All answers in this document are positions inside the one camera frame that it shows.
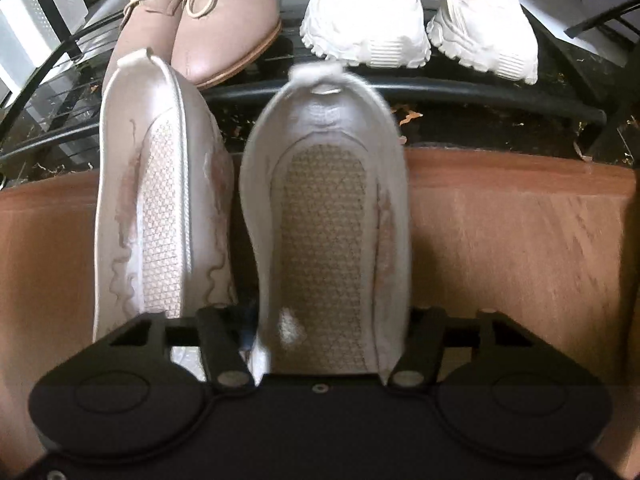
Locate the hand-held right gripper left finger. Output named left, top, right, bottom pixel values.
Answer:
left=107, top=306, right=252, bottom=392

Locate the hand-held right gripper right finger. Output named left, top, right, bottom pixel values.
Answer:
left=387, top=307, right=532, bottom=388

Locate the white slip-on shoe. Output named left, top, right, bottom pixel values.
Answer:
left=238, top=62, right=412, bottom=377
left=93, top=48, right=239, bottom=382

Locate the black metal shoe rack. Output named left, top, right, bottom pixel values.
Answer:
left=0, top=0, right=640, bottom=182

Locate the white chunky sneaker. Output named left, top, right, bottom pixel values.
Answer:
left=299, top=0, right=432, bottom=69
left=425, top=0, right=540, bottom=85

